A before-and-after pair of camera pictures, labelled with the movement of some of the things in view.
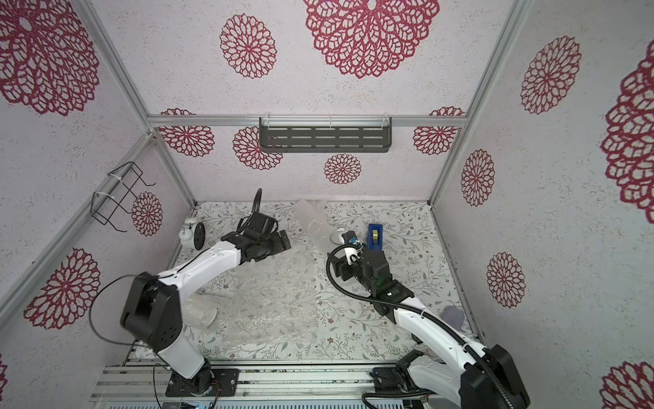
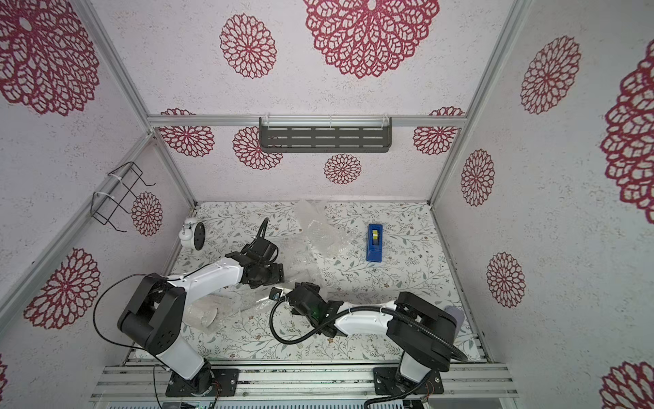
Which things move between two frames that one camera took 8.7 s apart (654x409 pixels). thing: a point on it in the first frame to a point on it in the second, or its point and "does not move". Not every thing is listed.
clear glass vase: (336, 238) to (235, 299)
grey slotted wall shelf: (325, 135) does not move
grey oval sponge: (454, 317) does not move
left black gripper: (279, 244) to (278, 275)
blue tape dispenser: (375, 237) does not move
